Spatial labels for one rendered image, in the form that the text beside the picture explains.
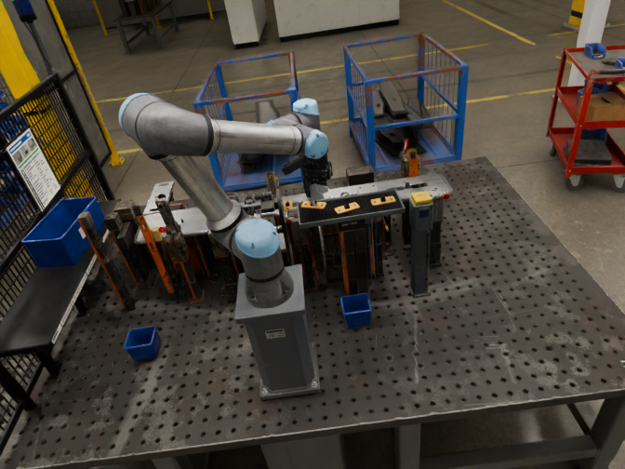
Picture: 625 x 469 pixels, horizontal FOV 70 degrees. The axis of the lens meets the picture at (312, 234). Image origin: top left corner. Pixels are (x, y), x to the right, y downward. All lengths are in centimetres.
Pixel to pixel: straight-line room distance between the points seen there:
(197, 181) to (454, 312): 111
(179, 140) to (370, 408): 103
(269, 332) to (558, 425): 154
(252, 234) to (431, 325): 85
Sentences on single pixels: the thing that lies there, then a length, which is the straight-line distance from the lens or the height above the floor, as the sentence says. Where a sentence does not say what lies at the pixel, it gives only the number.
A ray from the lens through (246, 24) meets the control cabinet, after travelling 958.
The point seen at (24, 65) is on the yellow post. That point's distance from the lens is 243.
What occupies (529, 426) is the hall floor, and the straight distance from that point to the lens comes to 243.
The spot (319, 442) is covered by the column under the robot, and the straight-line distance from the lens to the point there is 179.
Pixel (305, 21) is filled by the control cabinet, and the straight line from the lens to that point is 960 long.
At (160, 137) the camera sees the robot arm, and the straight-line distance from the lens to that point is 103.
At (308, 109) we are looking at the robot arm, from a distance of 136.
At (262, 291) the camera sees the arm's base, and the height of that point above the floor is 116.
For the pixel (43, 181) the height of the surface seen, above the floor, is 124.
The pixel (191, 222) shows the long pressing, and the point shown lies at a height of 100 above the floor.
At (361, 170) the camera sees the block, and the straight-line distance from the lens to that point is 209.
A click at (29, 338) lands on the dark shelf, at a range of 173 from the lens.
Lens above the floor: 202
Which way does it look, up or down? 36 degrees down
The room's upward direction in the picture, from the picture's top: 9 degrees counter-clockwise
